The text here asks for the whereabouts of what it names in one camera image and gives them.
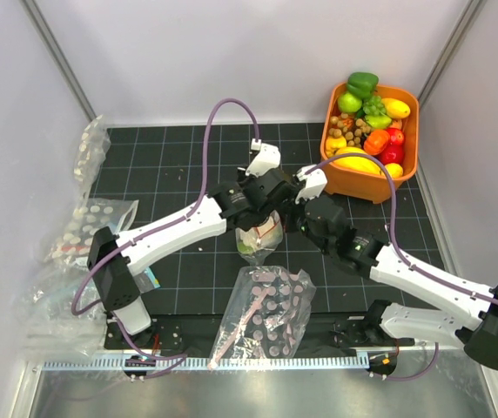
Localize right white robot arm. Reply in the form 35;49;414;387
286;194;498;371

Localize red apple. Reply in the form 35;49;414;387
385;127;405;146

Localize clear bag pink dots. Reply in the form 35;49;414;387
208;266;316;370

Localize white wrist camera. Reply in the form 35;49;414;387
293;165;327;205
246;138;281;178

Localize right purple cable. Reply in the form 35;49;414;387
305;157;498;381

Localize orange plastic basket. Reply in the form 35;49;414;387
320;82;420;204

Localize crumpled clear bags pile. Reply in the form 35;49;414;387
14;263;106;362

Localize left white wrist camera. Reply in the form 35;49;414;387
246;138;281;178

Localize white cauliflower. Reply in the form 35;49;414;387
235;216;284;255

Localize clear bag white dots upright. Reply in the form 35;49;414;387
73;115;111;200

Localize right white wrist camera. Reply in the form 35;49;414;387
293;165;327;205

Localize clear bag white dots flat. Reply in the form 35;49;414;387
42;198;138;271

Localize green grapes bunch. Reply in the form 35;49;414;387
362;95;386;116

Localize green pear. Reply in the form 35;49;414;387
365;114;393;130

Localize green bell pepper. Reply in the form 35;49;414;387
347;72;379;99

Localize aluminium cable rail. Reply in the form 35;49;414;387
42;352;369;372

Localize orange pumpkin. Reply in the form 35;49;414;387
363;130;390;156

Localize green apple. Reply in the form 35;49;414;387
337;91;362;113

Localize yellow lemon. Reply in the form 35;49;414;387
385;163;404;179

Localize clear bag orange zipper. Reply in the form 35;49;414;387
235;211;284;266

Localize black grid mat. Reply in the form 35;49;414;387
91;123;445;314

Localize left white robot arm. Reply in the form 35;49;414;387
87;168;303;348

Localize red pomegranate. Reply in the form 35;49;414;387
379;144;405;165

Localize brown longan cluster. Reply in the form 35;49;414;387
327;113;373;148

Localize yellow mango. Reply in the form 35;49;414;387
381;98;411;119

